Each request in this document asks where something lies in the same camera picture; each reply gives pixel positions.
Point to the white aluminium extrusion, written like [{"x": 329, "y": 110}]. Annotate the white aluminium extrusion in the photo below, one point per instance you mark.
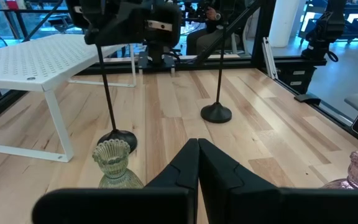
[{"x": 269, "y": 62}]

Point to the clear glass candle holder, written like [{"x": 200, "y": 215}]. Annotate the clear glass candle holder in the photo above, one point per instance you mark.
[{"x": 113, "y": 161}]

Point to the black table edge clamp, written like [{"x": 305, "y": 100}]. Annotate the black table edge clamp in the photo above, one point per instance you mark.
[{"x": 308, "y": 99}]

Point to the person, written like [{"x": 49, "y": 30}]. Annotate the person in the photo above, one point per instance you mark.
[{"x": 204, "y": 40}]

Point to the white low table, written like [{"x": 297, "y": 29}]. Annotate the white low table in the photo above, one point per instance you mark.
[{"x": 26, "y": 62}]

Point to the small white bracket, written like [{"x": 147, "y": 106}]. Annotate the small white bracket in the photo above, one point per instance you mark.
[
  {"x": 172, "y": 71},
  {"x": 140, "y": 71}
]

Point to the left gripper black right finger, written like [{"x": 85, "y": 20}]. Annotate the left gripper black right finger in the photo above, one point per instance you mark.
[{"x": 259, "y": 205}]

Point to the black storage bin white label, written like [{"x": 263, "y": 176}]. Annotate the black storage bin white label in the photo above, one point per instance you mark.
[
  {"x": 297, "y": 73},
  {"x": 300, "y": 87}
]

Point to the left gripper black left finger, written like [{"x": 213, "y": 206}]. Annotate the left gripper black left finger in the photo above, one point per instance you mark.
[{"x": 120, "y": 205}]

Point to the background black robot arm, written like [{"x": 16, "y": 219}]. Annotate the background black robot arm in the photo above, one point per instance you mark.
[{"x": 322, "y": 34}]

